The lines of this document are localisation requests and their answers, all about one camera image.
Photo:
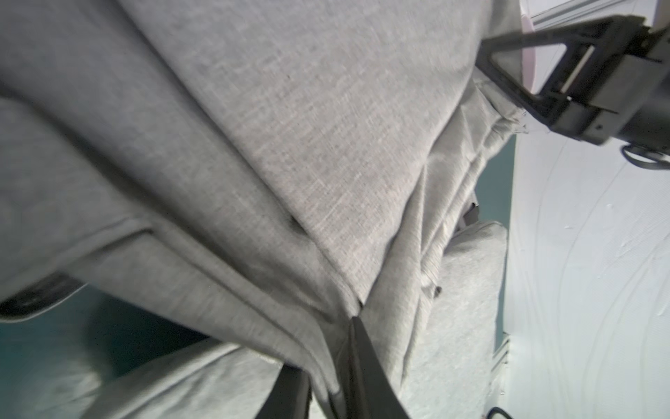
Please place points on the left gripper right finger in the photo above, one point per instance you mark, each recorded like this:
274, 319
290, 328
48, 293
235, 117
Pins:
371, 395

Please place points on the pink bowl with contents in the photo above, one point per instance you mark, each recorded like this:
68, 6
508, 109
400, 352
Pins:
528, 54

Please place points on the grey laptop sleeve bag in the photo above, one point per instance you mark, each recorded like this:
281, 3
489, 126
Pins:
215, 380

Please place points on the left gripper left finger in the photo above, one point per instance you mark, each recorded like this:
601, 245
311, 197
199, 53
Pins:
290, 397

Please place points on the grey zippered laptop bag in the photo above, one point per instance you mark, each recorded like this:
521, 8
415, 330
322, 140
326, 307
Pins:
258, 171

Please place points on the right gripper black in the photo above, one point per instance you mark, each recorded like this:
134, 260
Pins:
611, 82

